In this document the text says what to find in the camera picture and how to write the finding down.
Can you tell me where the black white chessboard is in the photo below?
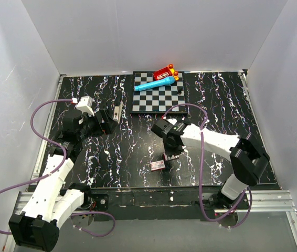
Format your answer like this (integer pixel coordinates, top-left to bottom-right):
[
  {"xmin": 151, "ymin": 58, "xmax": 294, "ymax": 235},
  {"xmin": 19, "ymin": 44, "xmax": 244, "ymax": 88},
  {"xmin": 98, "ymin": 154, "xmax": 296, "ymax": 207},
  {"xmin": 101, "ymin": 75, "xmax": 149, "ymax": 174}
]
[{"xmin": 131, "ymin": 72, "xmax": 187, "ymax": 114}]

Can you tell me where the red white staple box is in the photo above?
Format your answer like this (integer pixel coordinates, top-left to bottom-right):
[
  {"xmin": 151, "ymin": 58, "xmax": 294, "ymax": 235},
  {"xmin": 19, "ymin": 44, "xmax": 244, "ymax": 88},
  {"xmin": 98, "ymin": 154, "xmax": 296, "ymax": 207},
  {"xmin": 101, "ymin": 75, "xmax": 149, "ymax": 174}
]
[{"xmin": 150, "ymin": 160, "xmax": 165, "ymax": 172}]

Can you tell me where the black silver stapler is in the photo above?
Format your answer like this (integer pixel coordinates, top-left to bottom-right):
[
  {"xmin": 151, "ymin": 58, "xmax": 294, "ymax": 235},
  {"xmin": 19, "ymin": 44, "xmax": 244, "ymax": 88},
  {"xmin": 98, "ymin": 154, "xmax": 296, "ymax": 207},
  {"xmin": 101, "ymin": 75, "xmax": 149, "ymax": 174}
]
[{"xmin": 113, "ymin": 101, "xmax": 123, "ymax": 124}]

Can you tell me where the aluminium rail frame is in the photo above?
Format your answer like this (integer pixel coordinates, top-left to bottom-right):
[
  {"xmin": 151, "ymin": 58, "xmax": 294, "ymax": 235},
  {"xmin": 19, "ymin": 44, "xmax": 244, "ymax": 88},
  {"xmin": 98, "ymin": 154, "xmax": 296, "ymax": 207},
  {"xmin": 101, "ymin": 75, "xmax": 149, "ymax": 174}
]
[{"xmin": 4, "ymin": 69, "xmax": 297, "ymax": 252}]

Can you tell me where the red yellow toy bus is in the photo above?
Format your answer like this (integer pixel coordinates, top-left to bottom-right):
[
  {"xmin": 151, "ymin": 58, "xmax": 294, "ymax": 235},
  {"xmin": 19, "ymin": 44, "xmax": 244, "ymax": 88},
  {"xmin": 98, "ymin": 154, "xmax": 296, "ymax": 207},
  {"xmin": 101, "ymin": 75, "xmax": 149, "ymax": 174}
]
[{"xmin": 153, "ymin": 64, "xmax": 179, "ymax": 81}]

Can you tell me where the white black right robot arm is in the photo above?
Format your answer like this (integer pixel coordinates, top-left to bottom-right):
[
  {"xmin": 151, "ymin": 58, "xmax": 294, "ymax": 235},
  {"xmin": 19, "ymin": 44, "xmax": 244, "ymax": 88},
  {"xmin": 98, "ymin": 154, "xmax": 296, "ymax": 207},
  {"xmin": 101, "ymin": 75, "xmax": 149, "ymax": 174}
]
[{"xmin": 151, "ymin": 119, "xmax": 270, "ymax": 209}]

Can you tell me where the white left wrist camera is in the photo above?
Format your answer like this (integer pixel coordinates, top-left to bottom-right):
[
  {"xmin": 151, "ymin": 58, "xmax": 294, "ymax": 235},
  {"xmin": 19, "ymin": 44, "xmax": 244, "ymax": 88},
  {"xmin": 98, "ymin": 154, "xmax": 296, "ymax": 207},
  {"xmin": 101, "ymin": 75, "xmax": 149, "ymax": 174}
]
[{"xmin": 75, "ymin": 96, "xmax": 94, "ymax": 116}]

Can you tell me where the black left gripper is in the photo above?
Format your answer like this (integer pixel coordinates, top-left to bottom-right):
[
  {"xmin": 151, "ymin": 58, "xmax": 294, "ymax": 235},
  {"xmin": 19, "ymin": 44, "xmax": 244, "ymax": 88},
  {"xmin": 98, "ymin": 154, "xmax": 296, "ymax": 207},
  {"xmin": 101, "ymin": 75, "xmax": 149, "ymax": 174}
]
[{"xmin": 78, "ymin": 109, "xmax": 118, "ymax": 141}]

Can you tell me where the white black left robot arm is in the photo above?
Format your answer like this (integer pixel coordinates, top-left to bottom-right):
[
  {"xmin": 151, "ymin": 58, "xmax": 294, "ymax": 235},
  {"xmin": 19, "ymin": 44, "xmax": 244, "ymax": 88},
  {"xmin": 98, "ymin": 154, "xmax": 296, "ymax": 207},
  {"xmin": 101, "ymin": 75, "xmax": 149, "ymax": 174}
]
[{"xmin": 9, "ymin": 109, "xmax": 120, "ymax": 251}]

